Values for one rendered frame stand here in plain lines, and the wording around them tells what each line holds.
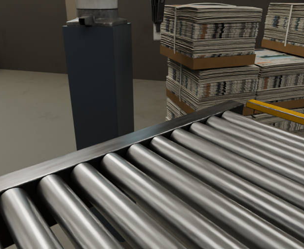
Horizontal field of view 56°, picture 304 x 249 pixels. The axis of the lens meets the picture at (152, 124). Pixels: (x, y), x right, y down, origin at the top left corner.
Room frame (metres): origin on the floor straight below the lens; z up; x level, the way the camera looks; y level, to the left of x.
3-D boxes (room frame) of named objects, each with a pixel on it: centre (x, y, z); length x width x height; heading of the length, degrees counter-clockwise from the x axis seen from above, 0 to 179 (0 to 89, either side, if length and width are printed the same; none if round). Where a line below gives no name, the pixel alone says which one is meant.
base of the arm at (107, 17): (1.15, 0.21, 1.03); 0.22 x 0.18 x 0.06; 164
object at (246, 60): (1.23, -0.27, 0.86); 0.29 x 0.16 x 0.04; 109
